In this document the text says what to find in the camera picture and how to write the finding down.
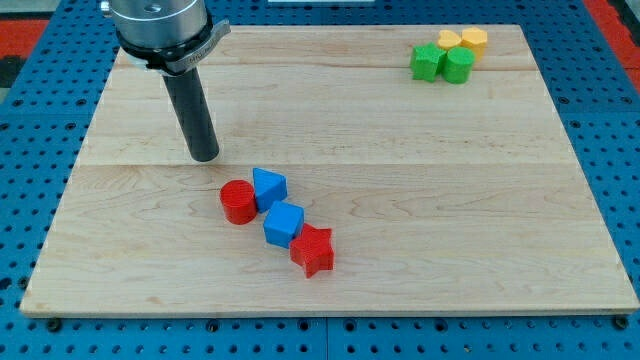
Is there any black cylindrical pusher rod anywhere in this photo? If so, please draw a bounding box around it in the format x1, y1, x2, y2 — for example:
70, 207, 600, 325
163, 68, 219, 162

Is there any red cylinder block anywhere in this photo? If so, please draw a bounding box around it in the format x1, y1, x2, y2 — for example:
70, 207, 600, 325
219, 180, 257, 225

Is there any blue triangle block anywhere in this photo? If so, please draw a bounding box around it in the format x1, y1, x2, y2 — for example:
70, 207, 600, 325
252, 168, 288, 213

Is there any blue cube block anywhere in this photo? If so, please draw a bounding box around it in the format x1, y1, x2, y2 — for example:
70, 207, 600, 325
263, 201, 304, 249

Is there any red star block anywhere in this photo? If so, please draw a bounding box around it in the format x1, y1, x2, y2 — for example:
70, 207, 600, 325
289, 223, 335, 278

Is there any green star block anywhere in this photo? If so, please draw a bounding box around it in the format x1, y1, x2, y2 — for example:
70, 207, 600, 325
410, 42, 446, 82

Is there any yellow heart block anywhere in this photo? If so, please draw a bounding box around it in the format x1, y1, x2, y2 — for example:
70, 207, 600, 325
436, 29, 462, 51

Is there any green cylinder block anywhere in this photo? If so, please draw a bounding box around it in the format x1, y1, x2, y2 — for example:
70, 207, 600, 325
442, 46, 475, 84

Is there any wooden board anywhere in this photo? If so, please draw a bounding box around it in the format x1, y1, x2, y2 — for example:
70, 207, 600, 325
20, 25, 639, 318

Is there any yellow hexagon block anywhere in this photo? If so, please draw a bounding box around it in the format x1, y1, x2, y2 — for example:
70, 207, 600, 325
461, 27, 488, 61

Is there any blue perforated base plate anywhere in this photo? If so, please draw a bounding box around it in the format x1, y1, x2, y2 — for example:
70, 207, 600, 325
1, 0, 639, 359

